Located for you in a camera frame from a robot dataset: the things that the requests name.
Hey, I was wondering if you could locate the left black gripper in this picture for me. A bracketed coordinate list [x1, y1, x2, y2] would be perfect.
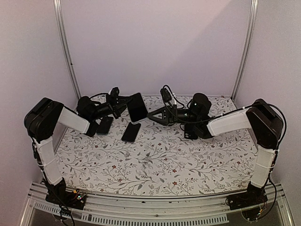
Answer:
[91, 94, 134, 121]

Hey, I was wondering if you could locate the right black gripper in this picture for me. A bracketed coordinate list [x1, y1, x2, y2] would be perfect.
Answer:
[146, 105, 199, 127]

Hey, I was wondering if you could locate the dark teal phone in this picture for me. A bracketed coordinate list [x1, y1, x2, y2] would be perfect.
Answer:
[96, 116, 114, 135]

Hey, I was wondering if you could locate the black phone case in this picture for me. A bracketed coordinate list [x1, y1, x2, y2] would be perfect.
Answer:
[184, 124, 198, 140]

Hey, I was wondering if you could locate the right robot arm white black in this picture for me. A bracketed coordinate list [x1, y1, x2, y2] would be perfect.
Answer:
[147, 89, 287, 205]

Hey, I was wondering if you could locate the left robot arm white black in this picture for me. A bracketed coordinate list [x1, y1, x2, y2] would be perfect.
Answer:
[24, 94, 132, 204]

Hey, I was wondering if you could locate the floral patterned table mat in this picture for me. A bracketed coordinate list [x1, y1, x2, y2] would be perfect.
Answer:
[46, 95, 266, 197]

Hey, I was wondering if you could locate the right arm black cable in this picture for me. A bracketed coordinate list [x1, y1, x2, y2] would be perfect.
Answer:
[161, 84, 289, 212]

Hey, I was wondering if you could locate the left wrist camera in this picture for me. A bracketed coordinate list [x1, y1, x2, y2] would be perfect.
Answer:
[108, 87, 119, 97]

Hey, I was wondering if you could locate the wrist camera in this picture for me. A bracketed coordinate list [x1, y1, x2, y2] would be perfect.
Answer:
[160, 85, 177, 106]
[108, 87, 119, 97]

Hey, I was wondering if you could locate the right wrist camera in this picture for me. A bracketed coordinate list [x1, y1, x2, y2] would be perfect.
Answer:
[160, 85, 177, 106]

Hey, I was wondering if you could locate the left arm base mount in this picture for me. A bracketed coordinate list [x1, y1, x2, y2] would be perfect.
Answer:
[45, 190, 87, 210]

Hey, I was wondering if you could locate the front aluminium rail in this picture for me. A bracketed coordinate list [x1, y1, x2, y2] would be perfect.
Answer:
[20, 183, 295, 226]

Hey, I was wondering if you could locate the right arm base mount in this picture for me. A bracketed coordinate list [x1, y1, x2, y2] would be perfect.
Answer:
[225, 192, 268, 210]

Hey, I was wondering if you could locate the left aluminium frame post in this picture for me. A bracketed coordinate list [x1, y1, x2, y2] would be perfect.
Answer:
[53, 0, 81, 99]

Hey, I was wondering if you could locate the aluminium frame post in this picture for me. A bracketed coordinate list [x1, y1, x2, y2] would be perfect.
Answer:
[53, 0, 81, 99]
[231, 0, 259, 102]

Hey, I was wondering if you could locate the right aluminium frame post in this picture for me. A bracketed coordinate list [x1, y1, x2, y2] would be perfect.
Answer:
[231, 0, 259, 102]

